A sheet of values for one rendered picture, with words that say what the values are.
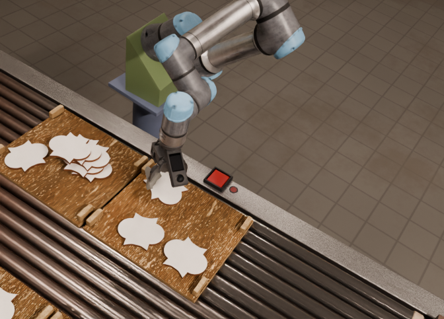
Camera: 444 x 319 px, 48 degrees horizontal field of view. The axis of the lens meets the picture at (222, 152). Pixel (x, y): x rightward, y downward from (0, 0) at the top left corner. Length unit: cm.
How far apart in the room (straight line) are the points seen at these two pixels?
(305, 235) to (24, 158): 96
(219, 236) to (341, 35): 321
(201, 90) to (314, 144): 204
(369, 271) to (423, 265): 137
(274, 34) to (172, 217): 66
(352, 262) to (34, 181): 105
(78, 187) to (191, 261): 45
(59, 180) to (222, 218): 55
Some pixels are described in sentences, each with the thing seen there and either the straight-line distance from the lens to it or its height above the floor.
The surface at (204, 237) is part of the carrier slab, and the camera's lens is 157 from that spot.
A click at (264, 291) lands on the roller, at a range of 153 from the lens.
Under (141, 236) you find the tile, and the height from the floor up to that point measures 95.
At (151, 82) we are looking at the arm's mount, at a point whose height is 98.
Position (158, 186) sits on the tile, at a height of 103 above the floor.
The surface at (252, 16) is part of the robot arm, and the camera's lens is 155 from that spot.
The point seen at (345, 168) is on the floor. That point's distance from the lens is 329.
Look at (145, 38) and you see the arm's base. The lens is 198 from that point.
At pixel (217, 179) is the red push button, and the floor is 93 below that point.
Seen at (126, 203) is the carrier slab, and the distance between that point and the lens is 163.
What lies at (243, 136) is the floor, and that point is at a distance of 325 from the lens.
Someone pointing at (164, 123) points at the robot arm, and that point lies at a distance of 135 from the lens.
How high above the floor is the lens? 223
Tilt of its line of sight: 46 degrees down
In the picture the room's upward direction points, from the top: 12 degrees clockwise
